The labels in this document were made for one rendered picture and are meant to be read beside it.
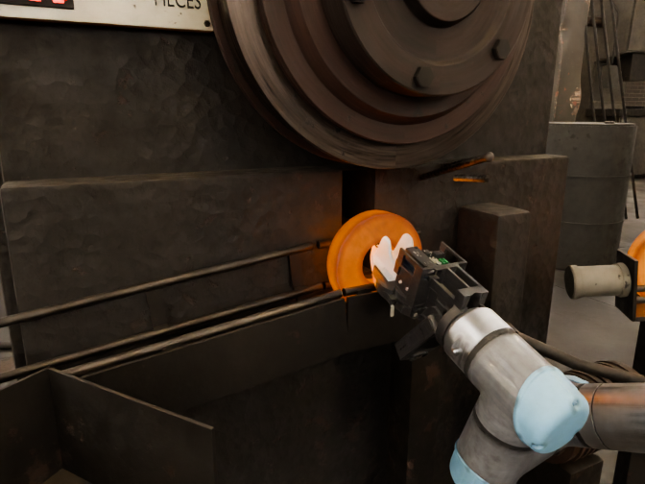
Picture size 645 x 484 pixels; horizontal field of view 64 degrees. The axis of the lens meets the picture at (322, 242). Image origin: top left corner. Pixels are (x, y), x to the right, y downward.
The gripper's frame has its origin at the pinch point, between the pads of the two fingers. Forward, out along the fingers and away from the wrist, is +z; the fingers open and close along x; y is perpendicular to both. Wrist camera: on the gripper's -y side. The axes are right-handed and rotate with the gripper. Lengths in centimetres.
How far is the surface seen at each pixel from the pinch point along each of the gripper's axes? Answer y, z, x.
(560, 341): -93, 45, -141
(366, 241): 2.9, -0.1, 2.8
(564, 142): -43, 140, -223
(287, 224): 2.6, 7.3, 12.2
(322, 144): 17.3, 1.8, 11.3
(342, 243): 2.8, 0.2, 6.6
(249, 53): 27.2, 5.1, 20.7
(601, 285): -4.2, -12.1, -38.7
